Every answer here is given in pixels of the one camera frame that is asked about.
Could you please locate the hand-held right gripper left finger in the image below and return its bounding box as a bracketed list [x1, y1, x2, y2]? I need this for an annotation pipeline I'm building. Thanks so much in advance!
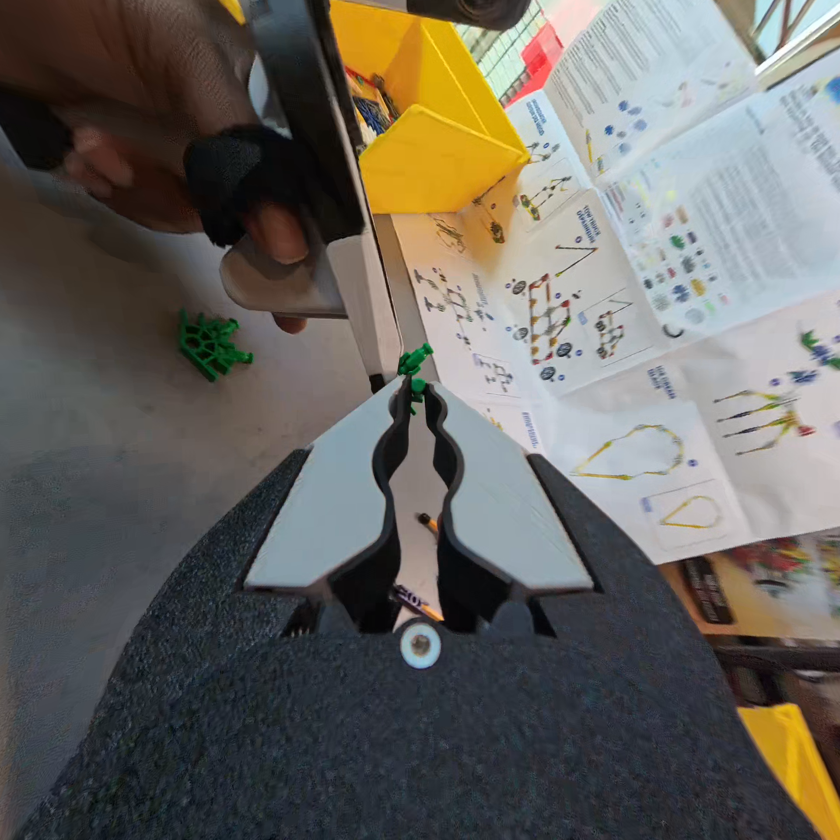
[244, 377, 412, 621]

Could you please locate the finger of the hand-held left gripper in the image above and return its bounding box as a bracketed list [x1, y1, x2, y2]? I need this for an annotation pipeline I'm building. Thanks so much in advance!
[325, 233, 404, 395]

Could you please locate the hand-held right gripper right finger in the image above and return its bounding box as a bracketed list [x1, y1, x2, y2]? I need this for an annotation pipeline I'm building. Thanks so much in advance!
[424, 382, 596, 624]

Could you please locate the pile of toy pieces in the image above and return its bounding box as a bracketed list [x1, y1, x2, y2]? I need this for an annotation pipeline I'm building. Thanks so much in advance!
[346, 66, 401, 142]

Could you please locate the green and blue toy assembly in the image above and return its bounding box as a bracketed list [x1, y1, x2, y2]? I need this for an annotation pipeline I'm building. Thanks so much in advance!
[395, 343, 435, 416]

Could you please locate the multicoloured toy hand assembly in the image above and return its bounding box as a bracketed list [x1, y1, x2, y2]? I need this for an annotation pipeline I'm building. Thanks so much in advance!
[390, 512, 444, 621]

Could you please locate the yellow divided plastic bin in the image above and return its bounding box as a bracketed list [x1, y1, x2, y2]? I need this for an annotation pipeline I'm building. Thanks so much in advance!
[220, 0, 531, 215]

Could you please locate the green toy connector with rods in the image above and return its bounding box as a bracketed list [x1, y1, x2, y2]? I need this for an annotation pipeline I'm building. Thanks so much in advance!
[178, 310, 255, 383]

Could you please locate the grey desk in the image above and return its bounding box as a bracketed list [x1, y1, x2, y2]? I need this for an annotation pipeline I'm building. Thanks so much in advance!
[0, 131, 670, 821]

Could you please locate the person's left hand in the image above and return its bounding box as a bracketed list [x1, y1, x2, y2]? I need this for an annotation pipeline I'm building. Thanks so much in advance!
[0, 0, 312, 336]

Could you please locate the rack of small parts drawers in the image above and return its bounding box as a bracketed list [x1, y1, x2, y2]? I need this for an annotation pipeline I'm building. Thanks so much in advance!
[459, 3, 565, 106]

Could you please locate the yellow toy set box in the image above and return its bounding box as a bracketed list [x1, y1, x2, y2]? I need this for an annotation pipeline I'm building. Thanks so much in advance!
[663, 535, 840, 641]

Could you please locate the white toy instruction sheet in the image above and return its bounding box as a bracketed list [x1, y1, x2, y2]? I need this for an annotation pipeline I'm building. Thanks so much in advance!
[390, 0, 840, 565]

